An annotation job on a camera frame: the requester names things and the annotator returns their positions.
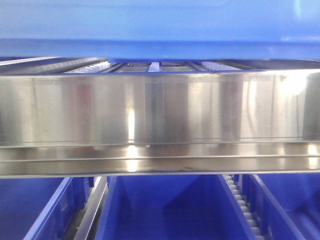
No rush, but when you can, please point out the blue bin lower left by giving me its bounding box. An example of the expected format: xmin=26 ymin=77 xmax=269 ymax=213
xmin=0 ymin=177 xmax=94 ymax=240

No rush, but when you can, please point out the blue bin lower right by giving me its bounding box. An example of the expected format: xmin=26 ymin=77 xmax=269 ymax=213
xmin=234 ymin=173 xmax=320 ymax=240

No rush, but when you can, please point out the light blue plastic bin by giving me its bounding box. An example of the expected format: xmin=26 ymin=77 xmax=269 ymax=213
xmin=0 ymin=0 xmax=320 ymax=61

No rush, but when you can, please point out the stainless steel shelf front rail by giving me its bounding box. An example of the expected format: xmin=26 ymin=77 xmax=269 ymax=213
xmin=0 ymin=57 xmax=320 ymax=178

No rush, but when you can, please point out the white roller track right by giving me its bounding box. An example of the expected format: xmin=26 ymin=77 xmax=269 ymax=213
xmin=222 ymin=174 xmax=265 ymax=240

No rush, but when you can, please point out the steel divider rail left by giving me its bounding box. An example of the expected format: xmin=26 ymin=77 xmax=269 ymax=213
xmin=63 ymin=176 xmax=108 ymax=240

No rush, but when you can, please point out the blue bin lower middle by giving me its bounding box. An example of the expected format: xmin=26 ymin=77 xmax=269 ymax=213
xmin=95 ymin=174 xmax=255 ymax=240

